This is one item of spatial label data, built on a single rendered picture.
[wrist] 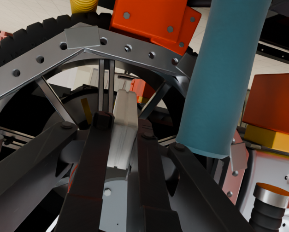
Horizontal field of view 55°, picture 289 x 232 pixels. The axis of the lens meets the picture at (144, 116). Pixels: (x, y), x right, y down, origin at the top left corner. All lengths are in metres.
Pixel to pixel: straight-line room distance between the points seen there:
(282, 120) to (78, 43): 0.55
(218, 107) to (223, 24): 0.12
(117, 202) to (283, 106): 0.56
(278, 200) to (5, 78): 0.43
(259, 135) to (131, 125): 0.75
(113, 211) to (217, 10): 0.32
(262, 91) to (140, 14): 0.52
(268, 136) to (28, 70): 0.64
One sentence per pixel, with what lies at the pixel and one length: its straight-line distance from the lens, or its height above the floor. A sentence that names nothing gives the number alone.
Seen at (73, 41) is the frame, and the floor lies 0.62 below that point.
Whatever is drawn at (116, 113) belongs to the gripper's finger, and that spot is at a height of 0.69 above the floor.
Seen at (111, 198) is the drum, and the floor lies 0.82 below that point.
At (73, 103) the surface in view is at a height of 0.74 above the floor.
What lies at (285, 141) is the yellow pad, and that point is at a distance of 0.86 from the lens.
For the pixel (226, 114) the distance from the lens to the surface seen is 0.42.
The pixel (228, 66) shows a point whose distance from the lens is 0.42.
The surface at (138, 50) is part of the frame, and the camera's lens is 0.51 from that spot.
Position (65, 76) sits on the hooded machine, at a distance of 5.96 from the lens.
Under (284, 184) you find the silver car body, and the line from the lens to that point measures 0.90.
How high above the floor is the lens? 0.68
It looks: 4 degrees up
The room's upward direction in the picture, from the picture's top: 166 degrees counter-clockwise
